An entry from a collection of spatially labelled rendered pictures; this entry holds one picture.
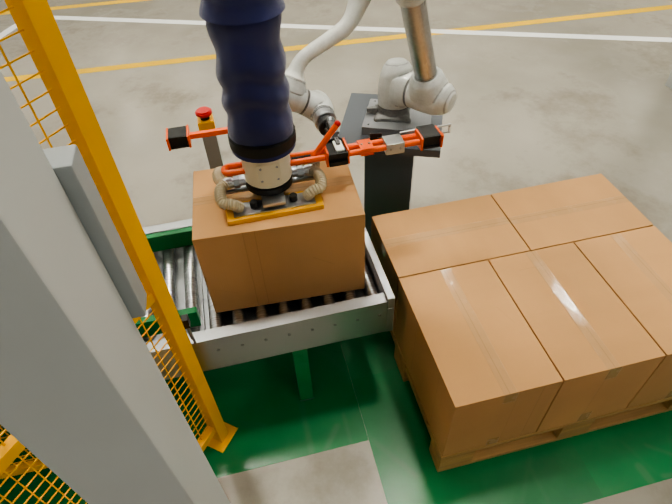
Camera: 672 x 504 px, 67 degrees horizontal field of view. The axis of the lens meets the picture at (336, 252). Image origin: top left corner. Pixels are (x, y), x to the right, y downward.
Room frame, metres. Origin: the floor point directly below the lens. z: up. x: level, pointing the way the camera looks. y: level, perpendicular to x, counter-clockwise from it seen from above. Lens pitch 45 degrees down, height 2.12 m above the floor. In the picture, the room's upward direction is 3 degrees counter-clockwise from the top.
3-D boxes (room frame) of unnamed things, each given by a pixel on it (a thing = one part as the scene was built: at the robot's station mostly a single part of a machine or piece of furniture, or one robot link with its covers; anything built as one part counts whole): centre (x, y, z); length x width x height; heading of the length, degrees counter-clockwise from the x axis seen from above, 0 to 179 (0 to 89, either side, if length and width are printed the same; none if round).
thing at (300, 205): (1.39, 0.21, 0.97); 0.34 x 0.10 x 0.05; 101
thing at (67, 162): (0.52, 0.42, 1.62); 0.20 x 0.05 x 0.30; 101
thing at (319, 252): (1.48, 0.22, 0.75); 0.60 x 0.40 x 0.40; 99
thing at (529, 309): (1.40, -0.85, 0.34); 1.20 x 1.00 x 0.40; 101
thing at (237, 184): (1.48, 0.23, 1.01); 0.34 x 0.25 x 0.06; 101
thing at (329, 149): (1.53, -0.02, 1.08); 0.10 x 0.08 x 0.06; 11
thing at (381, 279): (1.56, -0.13, 0.58); 0.70 x 0.03 x 0.06; 11
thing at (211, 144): (1.94, 0.53, 0.50); 0.07 x 0.07 x 1.00; 11
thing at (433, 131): (1.59, -0.36, 1.08); 0.08 x 0.07 x 0.05; 101
